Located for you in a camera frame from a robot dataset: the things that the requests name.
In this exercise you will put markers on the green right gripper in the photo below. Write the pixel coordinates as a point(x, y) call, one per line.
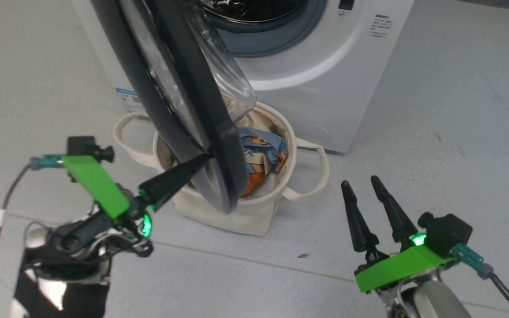
point(396, 269)

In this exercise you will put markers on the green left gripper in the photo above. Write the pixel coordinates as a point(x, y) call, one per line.
point(97, 185)

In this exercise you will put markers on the dark round washing machine door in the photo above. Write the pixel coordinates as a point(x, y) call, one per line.
point(179, 88)

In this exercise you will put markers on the blue orange printed garment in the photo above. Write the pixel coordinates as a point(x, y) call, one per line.
point(263, 150)

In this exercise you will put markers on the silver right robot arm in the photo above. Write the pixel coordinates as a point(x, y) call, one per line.
point(435, 302)

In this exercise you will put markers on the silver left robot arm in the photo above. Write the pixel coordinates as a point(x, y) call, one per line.
point(60, 287)

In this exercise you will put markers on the cream canvas laundry basket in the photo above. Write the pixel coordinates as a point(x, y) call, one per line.
point(245, 216)

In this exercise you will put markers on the white washing machine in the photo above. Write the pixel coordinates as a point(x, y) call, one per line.
point(325, 97)

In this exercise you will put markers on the blue energy label sticker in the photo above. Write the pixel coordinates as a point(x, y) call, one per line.
point(128, 100)

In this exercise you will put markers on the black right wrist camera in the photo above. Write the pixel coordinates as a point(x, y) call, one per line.
point(446, 232)

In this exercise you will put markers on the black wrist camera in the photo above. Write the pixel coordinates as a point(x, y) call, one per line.
point(82, 145)
point(446, 232)

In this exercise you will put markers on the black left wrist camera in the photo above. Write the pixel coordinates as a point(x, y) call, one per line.
point(82, 145)

